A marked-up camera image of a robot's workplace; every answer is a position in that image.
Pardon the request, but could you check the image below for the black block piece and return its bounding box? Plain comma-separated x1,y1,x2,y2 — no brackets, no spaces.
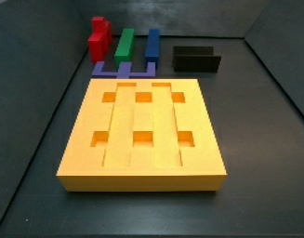
173,46,222,73

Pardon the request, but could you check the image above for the blue bar block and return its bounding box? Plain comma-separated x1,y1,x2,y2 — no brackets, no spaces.
145,29,161,66

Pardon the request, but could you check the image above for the yellow slotted board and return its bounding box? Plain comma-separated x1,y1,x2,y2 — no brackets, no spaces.
58,79,227,192

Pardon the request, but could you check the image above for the purple comb-shaped holder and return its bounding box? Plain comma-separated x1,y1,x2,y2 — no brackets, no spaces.
93,61,157,79

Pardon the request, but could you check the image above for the green bar block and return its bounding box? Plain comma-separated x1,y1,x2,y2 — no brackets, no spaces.
115,28,135,67

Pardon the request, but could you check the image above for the red block piece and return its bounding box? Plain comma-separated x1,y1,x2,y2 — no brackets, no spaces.
89,17,113,63

